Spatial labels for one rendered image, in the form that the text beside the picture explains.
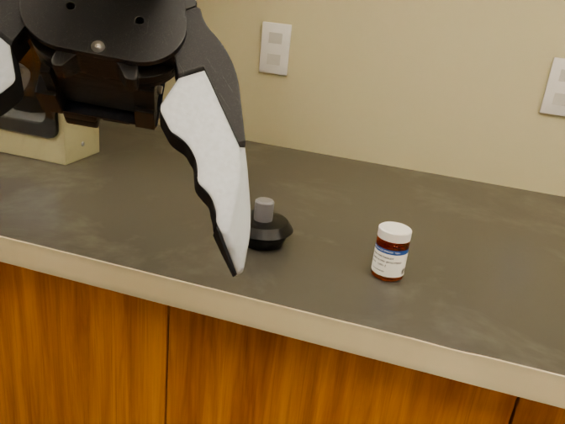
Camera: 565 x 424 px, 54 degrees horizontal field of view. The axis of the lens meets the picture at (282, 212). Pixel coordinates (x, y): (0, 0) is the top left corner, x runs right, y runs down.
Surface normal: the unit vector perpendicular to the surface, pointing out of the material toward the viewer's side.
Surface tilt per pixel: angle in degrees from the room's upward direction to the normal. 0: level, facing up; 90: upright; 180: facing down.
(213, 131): 52
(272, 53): 90
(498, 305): 0
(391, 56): 90
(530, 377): 90
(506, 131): 90
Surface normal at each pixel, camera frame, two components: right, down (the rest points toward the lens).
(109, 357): -0.29, 0.33
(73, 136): 0.95, 0.20
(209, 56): 0.20, -0.27
